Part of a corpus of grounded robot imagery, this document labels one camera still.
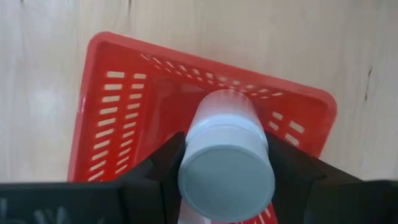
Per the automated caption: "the red plastic slotted basket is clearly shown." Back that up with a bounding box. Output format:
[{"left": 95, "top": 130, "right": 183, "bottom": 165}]
[{"left": 67, "top": 30, "right": 338, "bottom": 224}]

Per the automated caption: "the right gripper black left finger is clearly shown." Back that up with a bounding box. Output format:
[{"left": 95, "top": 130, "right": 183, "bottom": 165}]
[{"left": 118, "top": 132, "right": 187, "bottom": 224}]

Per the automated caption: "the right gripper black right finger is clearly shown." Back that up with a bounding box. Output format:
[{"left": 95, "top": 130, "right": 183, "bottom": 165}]
[{"left": 266, "top": 132, "right": 327, "bottom": 224}]

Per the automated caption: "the white plastic pill bottle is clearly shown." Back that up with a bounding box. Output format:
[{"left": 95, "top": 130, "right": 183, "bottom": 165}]
[{"left": 177, "top": 89, "right": 276, "bottom": 223}]

